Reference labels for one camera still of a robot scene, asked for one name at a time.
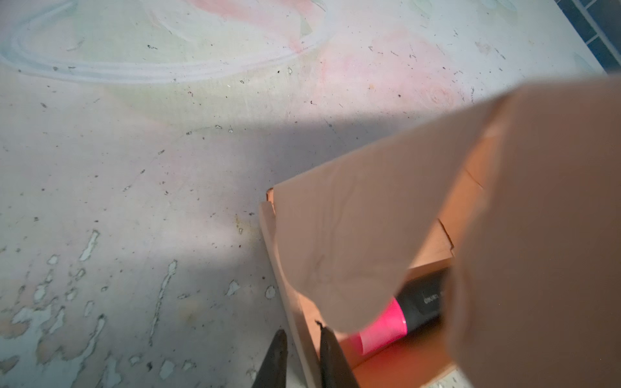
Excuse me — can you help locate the pink paper box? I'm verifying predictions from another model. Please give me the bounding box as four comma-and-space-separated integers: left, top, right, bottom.
259, 75, 620, 387

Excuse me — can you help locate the pink black marker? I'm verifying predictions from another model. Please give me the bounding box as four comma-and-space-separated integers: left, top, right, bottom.
351, 270, 446, 356

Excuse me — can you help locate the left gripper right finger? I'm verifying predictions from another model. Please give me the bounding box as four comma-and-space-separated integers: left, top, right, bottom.
316, 321, 360, 388

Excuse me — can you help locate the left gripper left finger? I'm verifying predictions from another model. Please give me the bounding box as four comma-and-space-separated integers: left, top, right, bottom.
252, 329, 288, 388

